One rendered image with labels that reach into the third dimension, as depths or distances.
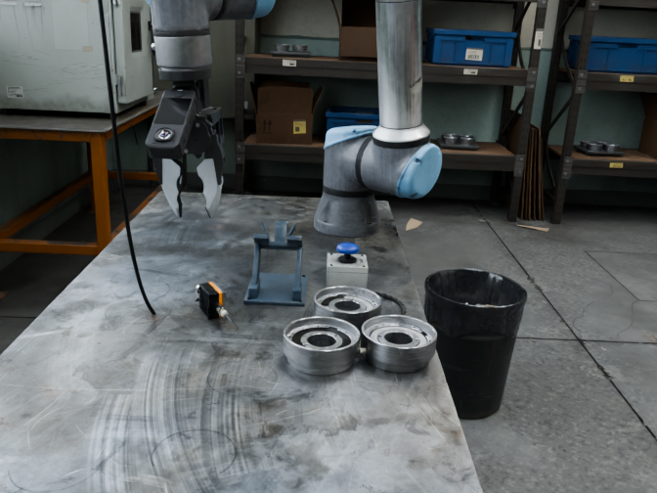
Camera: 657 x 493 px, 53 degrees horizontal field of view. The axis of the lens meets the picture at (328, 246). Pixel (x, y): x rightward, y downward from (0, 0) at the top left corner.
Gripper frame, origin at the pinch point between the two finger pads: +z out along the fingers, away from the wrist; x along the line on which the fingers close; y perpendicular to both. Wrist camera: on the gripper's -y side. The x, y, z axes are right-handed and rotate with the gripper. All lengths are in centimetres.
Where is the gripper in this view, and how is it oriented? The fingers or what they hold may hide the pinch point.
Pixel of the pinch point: (193, 210)
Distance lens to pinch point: 99.0
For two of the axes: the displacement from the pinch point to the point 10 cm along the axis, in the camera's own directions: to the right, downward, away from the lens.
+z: 0.2, 9.3, 3.7
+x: -10.0, -0.2, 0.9
